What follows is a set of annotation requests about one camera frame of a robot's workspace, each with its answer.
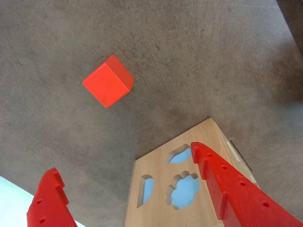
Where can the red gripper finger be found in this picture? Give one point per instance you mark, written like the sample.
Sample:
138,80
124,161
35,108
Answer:
241,203
49,203

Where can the red cube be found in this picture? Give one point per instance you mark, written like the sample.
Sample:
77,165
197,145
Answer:
106,82

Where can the wooden shape sorter box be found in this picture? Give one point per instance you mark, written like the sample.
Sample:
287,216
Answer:
155,164

